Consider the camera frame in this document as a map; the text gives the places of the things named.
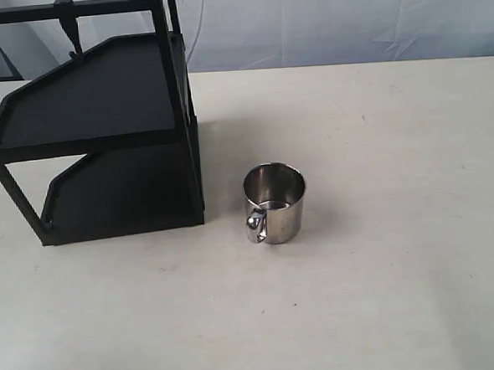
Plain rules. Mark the black two-tier metal rack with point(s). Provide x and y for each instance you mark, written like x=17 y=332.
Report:
x=105 y=145

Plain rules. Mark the white backdrop curtain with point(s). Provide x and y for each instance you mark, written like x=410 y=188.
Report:
x=258 y=34

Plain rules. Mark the stainless steel mug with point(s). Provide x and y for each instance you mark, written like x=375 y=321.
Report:
x=273 y=201

